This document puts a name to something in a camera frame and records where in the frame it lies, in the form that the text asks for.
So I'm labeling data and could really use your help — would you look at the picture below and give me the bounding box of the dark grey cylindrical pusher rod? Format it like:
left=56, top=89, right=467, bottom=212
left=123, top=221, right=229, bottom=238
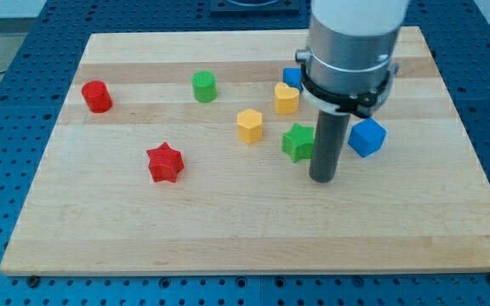
left=309, top=110, right=350, bottom=183

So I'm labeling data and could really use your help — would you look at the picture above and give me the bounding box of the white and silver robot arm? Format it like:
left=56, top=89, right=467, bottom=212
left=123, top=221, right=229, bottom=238
left=295, top=0, right=409, bottom=183

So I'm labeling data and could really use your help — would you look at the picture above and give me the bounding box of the yellow hexagon block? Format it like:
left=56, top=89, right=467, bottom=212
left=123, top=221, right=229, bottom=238
left=236, top=109, right=263, bottom=145

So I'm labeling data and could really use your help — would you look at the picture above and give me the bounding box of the green star block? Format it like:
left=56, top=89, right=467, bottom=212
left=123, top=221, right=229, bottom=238
left=282, top=123, right=315, bottom=163

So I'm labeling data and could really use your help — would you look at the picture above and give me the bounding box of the blue cube block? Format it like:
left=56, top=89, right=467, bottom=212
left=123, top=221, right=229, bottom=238
left=347, top=118, right=387, bottom=157

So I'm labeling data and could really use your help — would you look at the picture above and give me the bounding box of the yellow heart block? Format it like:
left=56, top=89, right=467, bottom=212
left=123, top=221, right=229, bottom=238
left=274, top=82, right=300, bottom=115

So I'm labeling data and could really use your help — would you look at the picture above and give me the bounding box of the blue block behind heart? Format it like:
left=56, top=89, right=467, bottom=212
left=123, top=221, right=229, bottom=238
left=282, top=67, right=303, bottom=92

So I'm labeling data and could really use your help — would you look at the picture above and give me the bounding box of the green cylinder block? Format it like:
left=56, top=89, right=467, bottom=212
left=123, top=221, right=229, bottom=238
left=191, top=71, right=217, bottom=103

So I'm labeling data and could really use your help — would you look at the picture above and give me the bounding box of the wooden board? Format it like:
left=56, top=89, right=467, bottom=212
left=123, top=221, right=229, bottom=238
left=0, top=26, right=490, bottom=276

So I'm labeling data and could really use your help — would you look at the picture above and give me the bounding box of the red star block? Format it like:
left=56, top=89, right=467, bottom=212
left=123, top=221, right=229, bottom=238
left=146, top=142, right=185, bottom=183

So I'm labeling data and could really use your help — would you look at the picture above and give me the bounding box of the red cylinder block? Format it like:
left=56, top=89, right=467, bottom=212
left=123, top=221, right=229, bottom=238
left=81, top=80, right=113, bottom=113

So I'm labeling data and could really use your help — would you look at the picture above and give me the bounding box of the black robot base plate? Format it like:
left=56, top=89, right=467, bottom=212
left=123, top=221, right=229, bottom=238
left=208, top=0, right=300, bottom=14

